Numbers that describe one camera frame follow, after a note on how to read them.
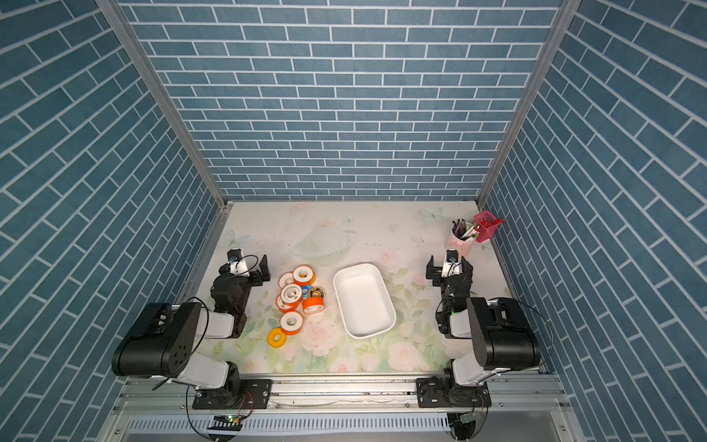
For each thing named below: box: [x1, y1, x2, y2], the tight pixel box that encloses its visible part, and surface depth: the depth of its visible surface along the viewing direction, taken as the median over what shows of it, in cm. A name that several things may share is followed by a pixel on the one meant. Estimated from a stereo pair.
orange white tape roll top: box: [292, 265, 317, 287], surface depth 96 cm
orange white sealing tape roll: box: [279, 310, 303, 336], surface depth 86 cm
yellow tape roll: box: [266, 326, 288, 349], surface depth 84 cm
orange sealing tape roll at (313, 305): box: [301, 296, 325, 315], surface depth 88 cm
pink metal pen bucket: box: [448, 222, 476, 257], surface depth 98 cm
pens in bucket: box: [452, 218, 480, 240], surface depth 100 cm
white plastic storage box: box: [333, 262, 397, 340], surface depth 93 cm
